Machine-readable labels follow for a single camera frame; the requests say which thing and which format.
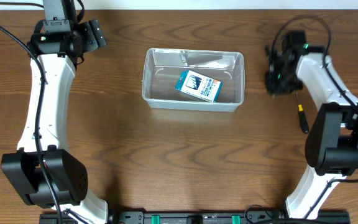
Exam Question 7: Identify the blue white cardboard box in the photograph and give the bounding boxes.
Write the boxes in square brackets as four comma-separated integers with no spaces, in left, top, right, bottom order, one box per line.
[175,70,223,103]

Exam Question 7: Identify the clear plastic container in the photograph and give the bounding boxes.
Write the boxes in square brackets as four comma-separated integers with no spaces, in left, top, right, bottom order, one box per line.
[142,48,246,112]

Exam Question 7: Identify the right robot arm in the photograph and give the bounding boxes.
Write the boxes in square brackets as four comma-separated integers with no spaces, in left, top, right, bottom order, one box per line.
[265,30,358,220]

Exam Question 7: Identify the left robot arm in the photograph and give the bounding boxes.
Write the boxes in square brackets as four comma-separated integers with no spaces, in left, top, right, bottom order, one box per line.
[1,0,109,223]

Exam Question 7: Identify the black yellow screwdriver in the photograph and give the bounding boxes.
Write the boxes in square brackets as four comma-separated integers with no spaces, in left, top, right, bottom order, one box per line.
[296,93,310,134]

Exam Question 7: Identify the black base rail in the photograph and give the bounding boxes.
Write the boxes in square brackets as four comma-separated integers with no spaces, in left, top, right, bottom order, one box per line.
[39,210,351,224]

